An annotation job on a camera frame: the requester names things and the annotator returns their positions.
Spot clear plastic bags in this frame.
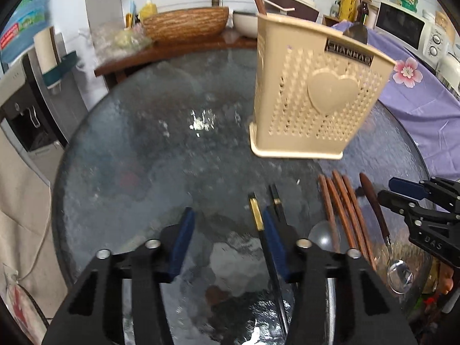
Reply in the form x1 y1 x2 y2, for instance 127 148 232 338
84 20 155 58

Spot white cable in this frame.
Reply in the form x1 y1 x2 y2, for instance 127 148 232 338
7 183 53 281

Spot white water dispenser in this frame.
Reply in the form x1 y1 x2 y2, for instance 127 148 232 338
0 48 69 159

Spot brown wooden chopstick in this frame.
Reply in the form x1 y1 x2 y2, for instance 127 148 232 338
332 170 371 259
318 175 340 252
341 175 378 272
325 177 356 250

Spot wooden counter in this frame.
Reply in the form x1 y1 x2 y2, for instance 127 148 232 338
94 36 259 87

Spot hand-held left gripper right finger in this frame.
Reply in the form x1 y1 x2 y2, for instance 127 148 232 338
262 206 419 345

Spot brown white rice cooker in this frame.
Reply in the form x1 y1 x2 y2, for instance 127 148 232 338
265 0 320 22

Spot white cooking pot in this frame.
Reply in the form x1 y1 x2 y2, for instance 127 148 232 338
232 11 259 38

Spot blue water jug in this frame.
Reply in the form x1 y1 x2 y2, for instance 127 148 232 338
0 0 49 65

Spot round white red object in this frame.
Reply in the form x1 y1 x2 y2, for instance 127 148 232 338
0 284 49 345

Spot brown glass bottle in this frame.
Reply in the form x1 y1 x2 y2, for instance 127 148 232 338
356 0 369 26

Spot grey metal spoon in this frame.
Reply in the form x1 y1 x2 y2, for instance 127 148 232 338
308 220 340 252

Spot beige perforated utensil holder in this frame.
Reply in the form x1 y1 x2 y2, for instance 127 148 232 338
249 12 397 161

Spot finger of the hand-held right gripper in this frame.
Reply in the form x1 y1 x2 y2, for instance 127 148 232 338
389 177 460 209
377 190 460 223

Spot white paper cup stack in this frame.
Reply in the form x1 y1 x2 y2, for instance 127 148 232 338
33 29 58 74

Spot black chopstick with gold band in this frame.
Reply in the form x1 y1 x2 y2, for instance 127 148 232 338
269 184 288 225
248 193 290 335

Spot yellow soap bottle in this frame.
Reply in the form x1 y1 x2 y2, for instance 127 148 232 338
139 0 158 20

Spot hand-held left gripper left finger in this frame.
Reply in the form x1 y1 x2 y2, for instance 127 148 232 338
41 206 196 345

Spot woven basket wash basin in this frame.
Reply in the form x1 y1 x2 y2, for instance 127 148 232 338
143 6 231 42

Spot yellow toothbrush cup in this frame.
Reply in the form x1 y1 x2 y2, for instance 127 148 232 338
124 0 140 28

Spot teal cup holder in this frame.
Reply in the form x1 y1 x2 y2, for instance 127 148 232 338
42 51 81 92

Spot purple floral cloth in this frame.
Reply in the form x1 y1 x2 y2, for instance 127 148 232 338
331 22 460 182

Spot large metal spoon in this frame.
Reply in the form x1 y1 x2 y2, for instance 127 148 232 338
342 22 369 46

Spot beige cloth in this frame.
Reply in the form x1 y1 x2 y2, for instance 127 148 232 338
0 122 69 295

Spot wooden handled metal spoon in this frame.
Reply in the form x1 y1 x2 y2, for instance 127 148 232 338
359 172 414 294

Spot white microwave oven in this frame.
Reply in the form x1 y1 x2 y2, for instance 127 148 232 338
374 1 450 69

